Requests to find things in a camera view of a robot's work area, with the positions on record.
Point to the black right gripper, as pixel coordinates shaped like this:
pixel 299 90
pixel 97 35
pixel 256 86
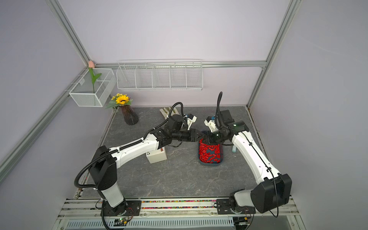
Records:
pixel 209 137

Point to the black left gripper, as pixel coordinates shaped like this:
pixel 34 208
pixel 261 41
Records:
pixel 193 135

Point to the white metal box with screws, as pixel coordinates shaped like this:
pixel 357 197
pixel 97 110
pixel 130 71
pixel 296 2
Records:
pixel 156 156

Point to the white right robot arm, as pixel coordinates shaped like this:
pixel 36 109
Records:
pixel 273 188

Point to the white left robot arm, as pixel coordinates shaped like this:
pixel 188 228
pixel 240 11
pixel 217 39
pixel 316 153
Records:
pixel 101 173

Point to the pile of red sleeves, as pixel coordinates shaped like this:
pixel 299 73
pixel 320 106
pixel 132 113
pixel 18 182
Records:
pixel 210 152

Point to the white work glove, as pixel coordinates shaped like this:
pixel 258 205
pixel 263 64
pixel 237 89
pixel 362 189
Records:
pixel 165 111

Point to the dark blue tray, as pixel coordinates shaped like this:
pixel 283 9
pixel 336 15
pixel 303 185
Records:
pixel 210 155

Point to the dark purple glass vase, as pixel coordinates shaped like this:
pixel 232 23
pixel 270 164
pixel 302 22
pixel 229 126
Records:
pixel 130 117

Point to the yellow sunflower bouquet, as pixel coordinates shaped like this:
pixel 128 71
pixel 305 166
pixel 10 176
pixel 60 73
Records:
pixel 119 100

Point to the pink artificial tulip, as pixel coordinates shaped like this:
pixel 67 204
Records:
pixel 93 76

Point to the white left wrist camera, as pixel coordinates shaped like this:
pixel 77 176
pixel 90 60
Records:
pixel 190 119

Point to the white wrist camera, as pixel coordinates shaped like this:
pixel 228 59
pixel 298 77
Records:
pixel 190 119
pixel 211 124

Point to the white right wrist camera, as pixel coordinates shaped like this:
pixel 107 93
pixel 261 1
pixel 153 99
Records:
pixel 211 124

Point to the long white wire shelf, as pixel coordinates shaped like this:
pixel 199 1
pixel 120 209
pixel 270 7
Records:
pixel 160 74

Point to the white vented cable duct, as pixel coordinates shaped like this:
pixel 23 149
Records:
pixel 151 223

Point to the small white wire basket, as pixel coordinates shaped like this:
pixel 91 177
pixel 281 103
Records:
pixel 82 91

